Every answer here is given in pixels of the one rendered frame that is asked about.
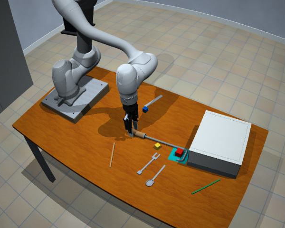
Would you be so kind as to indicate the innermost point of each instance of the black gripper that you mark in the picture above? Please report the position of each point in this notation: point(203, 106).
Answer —
point(131, 112)

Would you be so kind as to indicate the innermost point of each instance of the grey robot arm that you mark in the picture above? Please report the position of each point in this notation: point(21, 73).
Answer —
point(67, 73)

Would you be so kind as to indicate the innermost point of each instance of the grey spoon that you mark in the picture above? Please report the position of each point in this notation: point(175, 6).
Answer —
point(150, 182)

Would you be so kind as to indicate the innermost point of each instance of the blue cube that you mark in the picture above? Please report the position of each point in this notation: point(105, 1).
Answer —
point(145, 109)

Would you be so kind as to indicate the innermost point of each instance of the red block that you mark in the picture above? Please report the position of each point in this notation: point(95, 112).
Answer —
point(179, 152)

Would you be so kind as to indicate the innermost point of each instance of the teal square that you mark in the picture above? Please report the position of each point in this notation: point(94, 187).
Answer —
point(173, 157)

